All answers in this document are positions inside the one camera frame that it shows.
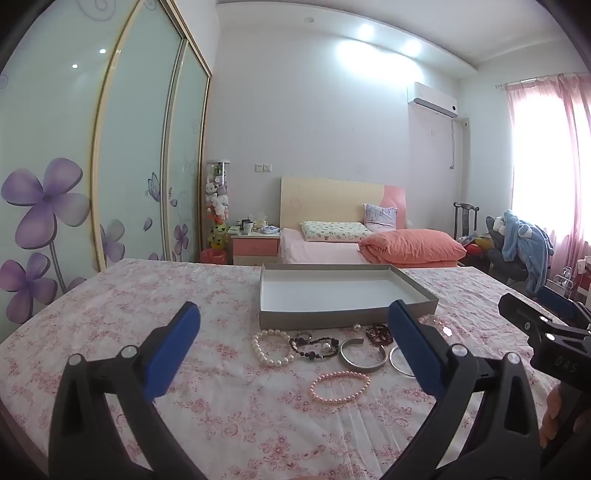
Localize shallow grey cardboard box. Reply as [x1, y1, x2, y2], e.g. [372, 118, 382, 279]
[259, 264, 439, 330]

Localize pink and cream nightstand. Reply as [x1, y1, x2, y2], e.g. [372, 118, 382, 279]
[229, 229, 281, 266]

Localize dark wooden chair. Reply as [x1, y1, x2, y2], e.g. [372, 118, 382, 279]
[453, 202, 481, 241]

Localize clear tube of plush toys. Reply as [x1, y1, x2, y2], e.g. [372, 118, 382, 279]
[204, 159, 232, 252]

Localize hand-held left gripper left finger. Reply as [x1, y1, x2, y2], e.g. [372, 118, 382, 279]
[48, 301, 208, 480]

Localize red yellow bundle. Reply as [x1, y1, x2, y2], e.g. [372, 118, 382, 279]
[464, 235, 492, 259]

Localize thin silver bangle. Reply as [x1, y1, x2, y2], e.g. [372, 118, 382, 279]
[389, 344, 419, 379]

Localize pink floral cloth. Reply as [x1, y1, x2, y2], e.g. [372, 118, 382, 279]
[0, 257, 568, 480]

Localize air conditioner pipe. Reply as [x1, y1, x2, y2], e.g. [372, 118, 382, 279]
[450, 117, 469, 169]

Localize yellow plush toy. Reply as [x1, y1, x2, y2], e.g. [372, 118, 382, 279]
[207, 224, 229, 250]

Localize pale pink crystal bracelet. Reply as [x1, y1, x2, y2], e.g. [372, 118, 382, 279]
[418, 315, 455, 337]

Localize pink curtain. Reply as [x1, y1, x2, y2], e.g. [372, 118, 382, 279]
[503, 74, 591, 296]

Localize white air conditioner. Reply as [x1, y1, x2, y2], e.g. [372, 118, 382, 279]
[406, 82, 459, 117]

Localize white floral pillow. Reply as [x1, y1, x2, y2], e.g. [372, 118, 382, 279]
[300, 220, 372, 243]

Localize lilac pillow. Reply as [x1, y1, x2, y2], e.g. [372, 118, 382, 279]
[363, 204, 399, 230]

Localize sliding door wardrobe purple flowers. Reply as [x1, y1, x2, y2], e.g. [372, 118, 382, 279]
[0, 0, 213, 333]

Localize grey office chair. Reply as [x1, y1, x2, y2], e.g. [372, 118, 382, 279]
[485, 217, 532, 282]

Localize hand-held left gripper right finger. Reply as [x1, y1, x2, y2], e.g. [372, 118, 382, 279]
[379, 299, 541, 480]

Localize orange duvet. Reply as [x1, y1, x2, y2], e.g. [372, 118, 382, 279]
[359, 229, 467, 266]

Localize person's right hand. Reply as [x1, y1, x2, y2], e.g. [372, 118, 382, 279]
[539, 382, 591, 450]

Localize dark red bead bracelet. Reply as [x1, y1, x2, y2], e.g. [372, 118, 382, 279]
[365, 324, 395, 344]

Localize black bead bracelet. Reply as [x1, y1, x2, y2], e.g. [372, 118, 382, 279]
[288, 332, 341, 361]

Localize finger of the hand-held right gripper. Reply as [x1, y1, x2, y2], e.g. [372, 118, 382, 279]
[499, 293, 591, 348]
[538, 286, 591, 328]

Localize light blue plush garment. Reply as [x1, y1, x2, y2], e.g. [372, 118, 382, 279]
[492, 209, 555, 296]

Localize pink pearl bracelet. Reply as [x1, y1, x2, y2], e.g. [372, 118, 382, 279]
[309, 370, 371, 406]

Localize wide silver cuff bangle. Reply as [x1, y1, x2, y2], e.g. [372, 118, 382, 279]
[339, 338, 387, 374]

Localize bed with cream pink headboard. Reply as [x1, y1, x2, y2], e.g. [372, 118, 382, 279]
[277, 178, 467, 268]

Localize white pearl bracelet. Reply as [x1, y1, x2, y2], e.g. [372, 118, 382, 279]
[252, 329, 295, 367]

